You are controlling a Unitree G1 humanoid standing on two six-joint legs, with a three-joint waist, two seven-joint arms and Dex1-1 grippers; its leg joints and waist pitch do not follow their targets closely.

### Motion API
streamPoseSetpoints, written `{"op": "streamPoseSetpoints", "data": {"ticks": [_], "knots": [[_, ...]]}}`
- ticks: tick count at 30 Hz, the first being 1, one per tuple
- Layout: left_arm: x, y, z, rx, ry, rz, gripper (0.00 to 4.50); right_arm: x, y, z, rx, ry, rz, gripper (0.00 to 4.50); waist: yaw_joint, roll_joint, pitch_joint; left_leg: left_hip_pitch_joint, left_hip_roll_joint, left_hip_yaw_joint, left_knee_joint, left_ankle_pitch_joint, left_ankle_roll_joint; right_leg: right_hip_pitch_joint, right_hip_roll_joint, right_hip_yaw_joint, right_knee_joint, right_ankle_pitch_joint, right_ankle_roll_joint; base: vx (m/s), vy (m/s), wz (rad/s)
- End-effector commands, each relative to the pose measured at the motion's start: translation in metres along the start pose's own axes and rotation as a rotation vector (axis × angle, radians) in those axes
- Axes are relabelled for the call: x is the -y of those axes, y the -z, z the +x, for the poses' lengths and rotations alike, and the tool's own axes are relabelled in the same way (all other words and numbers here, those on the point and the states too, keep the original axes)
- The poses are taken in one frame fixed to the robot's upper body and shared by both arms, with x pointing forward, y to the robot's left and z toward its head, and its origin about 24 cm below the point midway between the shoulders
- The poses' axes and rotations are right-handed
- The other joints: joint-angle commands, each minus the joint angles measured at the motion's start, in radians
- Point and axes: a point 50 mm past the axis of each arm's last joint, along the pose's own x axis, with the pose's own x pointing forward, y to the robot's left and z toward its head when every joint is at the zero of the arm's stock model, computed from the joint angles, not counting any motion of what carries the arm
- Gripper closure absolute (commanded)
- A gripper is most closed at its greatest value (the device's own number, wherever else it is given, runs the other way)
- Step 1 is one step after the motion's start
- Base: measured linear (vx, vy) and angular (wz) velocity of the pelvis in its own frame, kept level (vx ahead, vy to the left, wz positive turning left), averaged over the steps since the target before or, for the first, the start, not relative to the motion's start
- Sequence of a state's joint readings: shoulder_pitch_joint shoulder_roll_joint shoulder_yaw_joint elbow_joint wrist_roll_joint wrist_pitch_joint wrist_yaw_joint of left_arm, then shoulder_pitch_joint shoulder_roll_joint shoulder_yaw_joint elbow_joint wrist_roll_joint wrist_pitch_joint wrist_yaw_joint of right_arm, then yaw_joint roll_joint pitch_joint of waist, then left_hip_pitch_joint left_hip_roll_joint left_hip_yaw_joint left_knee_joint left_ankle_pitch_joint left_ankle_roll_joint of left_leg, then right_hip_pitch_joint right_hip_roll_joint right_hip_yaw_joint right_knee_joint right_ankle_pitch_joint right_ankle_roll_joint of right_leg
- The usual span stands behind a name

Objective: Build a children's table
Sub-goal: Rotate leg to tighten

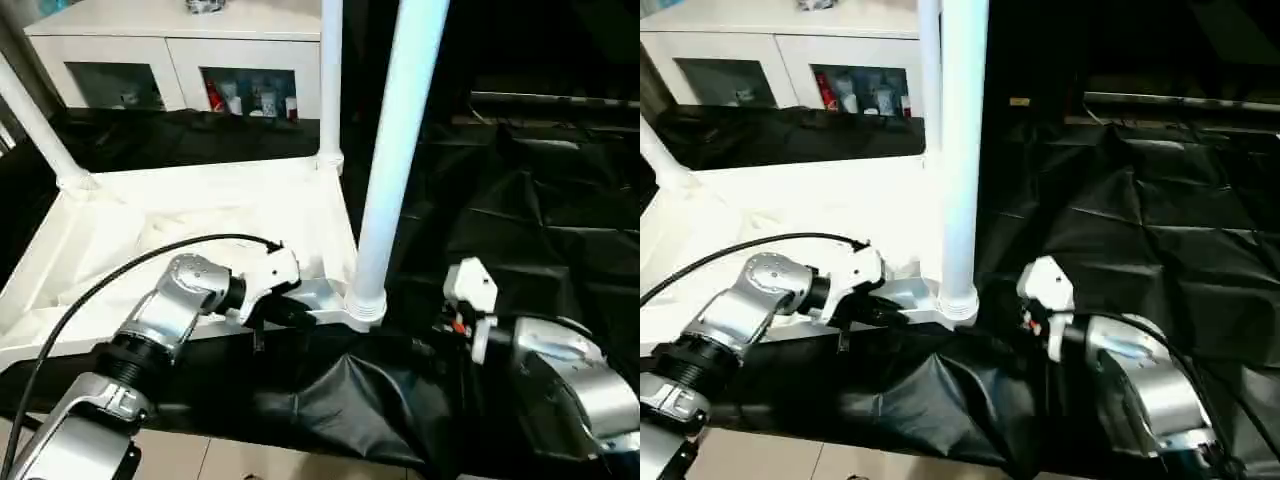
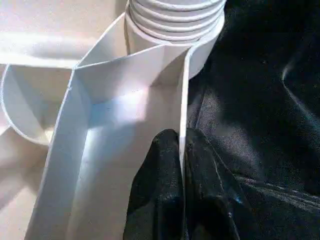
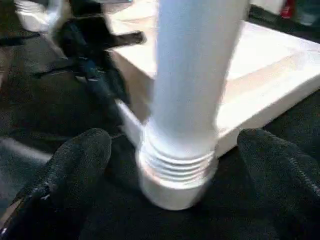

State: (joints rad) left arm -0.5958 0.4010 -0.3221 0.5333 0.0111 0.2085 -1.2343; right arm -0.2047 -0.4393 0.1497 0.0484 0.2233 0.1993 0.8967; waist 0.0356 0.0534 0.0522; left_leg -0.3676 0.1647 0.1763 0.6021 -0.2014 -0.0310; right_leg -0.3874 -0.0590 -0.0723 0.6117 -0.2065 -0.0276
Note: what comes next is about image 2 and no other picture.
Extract white plastic table top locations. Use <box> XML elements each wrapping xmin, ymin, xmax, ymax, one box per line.
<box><xmin>0</xmin><ymin>0</ymin><xmax>227</xmax><ymax>240</ymax></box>

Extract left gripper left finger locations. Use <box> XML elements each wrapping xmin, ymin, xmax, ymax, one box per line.
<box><xmin>123</xmin><ymin>128</ymin><xmax>186</xmax><ymax>240</ymax></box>

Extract white plastic table leg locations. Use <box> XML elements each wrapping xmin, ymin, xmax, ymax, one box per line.
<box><xmin>124</xmin><ymin>0</ymin><xmax>227</xmax><ymax>45</ymax></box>

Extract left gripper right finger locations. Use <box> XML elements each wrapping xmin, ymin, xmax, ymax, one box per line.
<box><xmin>182</xmin><ymin>128</ymin><xmax>262</xmax><ymax>240</ymax></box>

